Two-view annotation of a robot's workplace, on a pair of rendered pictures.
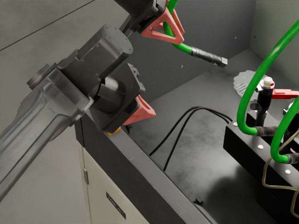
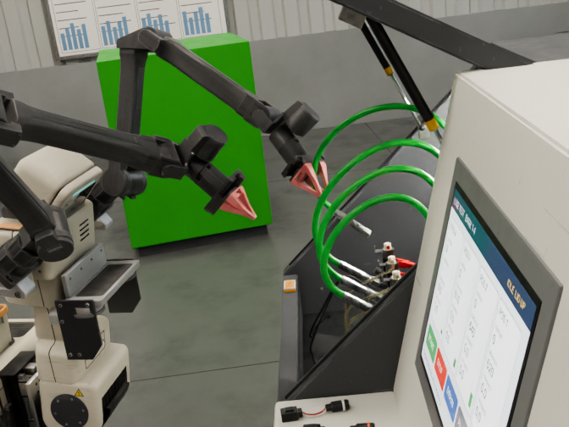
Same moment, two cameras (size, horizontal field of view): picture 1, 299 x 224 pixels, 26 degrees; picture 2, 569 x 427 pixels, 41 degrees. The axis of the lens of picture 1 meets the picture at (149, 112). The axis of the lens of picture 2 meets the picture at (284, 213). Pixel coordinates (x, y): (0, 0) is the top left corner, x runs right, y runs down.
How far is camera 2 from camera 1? 1.20 m
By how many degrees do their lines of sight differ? 44
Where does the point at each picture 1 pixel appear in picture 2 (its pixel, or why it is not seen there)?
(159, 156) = (332, 337)
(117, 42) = (212, 133)
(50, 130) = (122, 141)
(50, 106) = (135, 137)
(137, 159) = (288, 307)
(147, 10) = (291, 159)
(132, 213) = not seen: hidden behind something
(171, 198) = (285, 330)
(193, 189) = not seen: hidden behind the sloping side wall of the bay
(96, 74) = (190, 148)
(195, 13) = (404, 225)
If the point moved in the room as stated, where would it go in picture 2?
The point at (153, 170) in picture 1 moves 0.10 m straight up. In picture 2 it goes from (291, 314) to (286, 276)
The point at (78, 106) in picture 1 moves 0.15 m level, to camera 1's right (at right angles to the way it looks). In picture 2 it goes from (162, 153) to (215, 158)
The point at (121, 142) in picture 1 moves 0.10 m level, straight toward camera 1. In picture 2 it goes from (288, 296) to (265, 313)
